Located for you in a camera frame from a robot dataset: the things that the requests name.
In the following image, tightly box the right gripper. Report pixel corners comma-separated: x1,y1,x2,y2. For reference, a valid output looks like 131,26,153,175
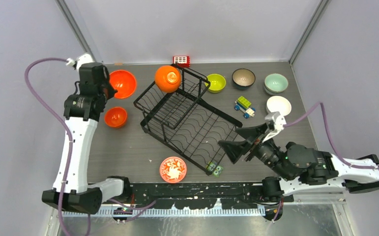
215,122,290,180

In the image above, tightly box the orange bowl shelf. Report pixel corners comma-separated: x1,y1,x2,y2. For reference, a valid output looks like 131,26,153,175
110,70,137,99
104,107,128,128

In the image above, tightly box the white ribbed bowl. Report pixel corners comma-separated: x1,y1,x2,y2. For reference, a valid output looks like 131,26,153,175
266,96,292,116

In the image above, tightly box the pale green ringed bowl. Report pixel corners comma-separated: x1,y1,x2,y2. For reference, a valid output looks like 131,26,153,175
264,87,285,96

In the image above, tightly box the black wire dish rack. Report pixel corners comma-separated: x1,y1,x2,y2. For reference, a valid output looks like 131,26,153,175
134,64,242,175

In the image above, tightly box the yellow green bowl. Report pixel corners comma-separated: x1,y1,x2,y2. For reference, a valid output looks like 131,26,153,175
204,73,227,93

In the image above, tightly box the floral pale green bowl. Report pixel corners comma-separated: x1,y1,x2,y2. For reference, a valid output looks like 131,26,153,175
264,73,289,93

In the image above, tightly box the orange bowl top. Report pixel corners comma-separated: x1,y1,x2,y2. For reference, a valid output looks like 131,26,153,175
154,65,182,93

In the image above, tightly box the white red patterned bowl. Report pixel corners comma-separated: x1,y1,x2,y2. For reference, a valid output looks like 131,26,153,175
159,156,188,183

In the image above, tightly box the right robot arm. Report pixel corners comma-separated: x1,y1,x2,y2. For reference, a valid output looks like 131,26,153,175
218,123,379,202

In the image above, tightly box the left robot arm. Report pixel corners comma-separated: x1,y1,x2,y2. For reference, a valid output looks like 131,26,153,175
41,62,132,214

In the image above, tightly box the toy brick car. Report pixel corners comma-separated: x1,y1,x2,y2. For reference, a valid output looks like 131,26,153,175
234,96,256,119

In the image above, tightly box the green owl number tile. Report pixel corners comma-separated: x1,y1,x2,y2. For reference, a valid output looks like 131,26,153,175
206,161,224,177

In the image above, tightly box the red toy brick block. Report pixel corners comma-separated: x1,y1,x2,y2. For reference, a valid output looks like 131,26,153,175
172,56,191,68

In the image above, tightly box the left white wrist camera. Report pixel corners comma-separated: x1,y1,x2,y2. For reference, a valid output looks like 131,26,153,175
65,53,95,71

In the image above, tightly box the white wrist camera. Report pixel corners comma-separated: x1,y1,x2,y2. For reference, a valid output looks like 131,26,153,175
65,53,95,71
262,111,287,143

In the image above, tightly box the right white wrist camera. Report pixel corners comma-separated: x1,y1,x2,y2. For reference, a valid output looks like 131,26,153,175
262,111,287,143

